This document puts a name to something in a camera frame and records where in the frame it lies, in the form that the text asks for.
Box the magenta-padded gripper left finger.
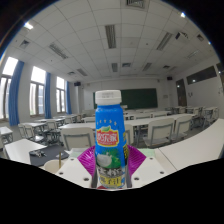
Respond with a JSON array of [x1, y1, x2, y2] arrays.
[[54, 144, 99, 189]]

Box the classroom chairs and desks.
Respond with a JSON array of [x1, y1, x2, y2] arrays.
[[0, 105, 221, 151]]

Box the blue window curtain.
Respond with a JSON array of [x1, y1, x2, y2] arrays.
[[44, 72, 52, 119], [8, 60, 25, 127], [65, 80, 72, 115]]

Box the blue drink bottle white cap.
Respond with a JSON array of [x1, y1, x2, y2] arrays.
[[94, 89, 130, 190]]

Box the ceiling projector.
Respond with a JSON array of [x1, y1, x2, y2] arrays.
[[174, 31, 190, 43]]

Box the black folder with keys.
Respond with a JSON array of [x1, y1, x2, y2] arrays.
[[29, 144, 70, 168]]

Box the dark classroom door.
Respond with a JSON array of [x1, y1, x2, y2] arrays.
[[175, 78, 187, 108]]

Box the ceiling lights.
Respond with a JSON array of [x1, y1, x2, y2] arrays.
[[23, 0, 214, 78]]

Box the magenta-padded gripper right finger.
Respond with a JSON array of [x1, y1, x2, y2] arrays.
[[125, 144, 171, 189]]

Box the green chalkboard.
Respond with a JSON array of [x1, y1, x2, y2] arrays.
[[93, 87, 158, 110]]

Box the yellow and green sponge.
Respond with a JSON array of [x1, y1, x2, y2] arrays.
[[140, 148, 158, 158]]

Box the tall bright window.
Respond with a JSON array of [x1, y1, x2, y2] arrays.
[[55, 76, 67, 114], [0, 56, 19, 120], [29, 65, 47, 117]]

